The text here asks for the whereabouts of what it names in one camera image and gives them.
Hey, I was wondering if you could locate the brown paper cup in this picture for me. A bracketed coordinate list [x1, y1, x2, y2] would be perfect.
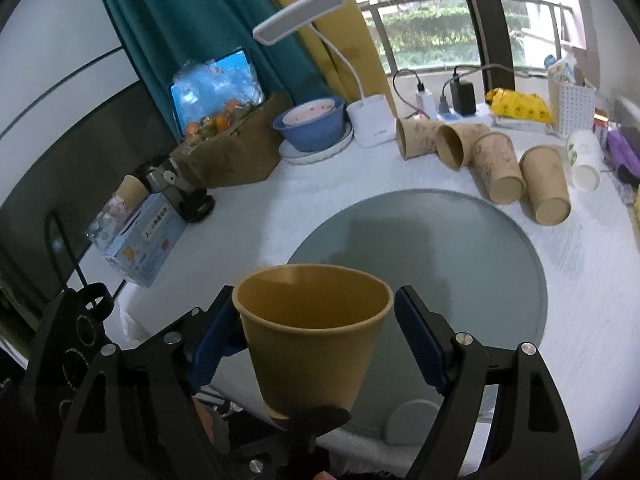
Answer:
[396, 118, 445, 160]
[232, 264, 394, 419]
[520, 145, 572, 226]
[435, 122, 489, 170]
[472, 132, 526, 204]

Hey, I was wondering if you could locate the lying brown paper cup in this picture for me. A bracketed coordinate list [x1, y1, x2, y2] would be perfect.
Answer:
[520, 145, 572, 226]
[435, 122, 489, 170]
[472, 132, 526, 204]
[396, 118, 445, 160]

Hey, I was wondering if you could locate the lying white paper cup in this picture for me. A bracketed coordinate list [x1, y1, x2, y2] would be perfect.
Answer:
[566, 130, 601, 192]

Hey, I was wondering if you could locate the blue tissue box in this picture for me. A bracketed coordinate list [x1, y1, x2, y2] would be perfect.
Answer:
[86, 193, 186, 288]

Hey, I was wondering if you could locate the round grey glass turntable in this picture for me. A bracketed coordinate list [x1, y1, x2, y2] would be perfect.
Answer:
[284, 187, 548, 434]

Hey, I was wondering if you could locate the purple cloth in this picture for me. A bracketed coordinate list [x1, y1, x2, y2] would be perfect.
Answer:
[606, 129, 639, 188]

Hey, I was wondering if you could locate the cardboard box with fruit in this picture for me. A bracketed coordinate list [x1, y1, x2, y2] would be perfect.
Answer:
[169, 46, 294, 190]

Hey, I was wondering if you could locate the white plate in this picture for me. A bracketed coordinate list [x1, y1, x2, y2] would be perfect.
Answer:
[279, 122, 354, 166]

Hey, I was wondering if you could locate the white woven plastic basket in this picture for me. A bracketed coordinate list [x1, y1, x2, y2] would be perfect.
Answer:
[548, 65, 597, 139]

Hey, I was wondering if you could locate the blue bowl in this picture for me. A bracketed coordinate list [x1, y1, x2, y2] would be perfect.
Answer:
[272, 96, 345, 152]

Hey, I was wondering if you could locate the white desk lamp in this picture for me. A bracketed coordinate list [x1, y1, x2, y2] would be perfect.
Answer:
[252, 0, 398, 149]

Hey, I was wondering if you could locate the black charger adapter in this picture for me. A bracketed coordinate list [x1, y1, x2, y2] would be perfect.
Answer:
[449, 68, 476, 116]

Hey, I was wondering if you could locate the white charger plug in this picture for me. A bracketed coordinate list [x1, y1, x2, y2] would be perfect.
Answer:
[416, 82, 437, 119]

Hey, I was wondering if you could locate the teal curtain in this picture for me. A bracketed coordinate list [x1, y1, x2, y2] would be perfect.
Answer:
[102, 0, 334, 134]

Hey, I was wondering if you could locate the black balcony railing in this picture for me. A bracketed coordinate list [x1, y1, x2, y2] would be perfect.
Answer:
[359, 0, 578, 75]

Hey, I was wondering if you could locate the yellow curtain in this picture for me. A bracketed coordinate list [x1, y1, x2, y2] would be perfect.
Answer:
[273, 0, 396, 110]

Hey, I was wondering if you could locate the black window frame post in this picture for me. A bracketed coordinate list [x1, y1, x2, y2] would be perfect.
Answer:
[466, 0, 515, 91]

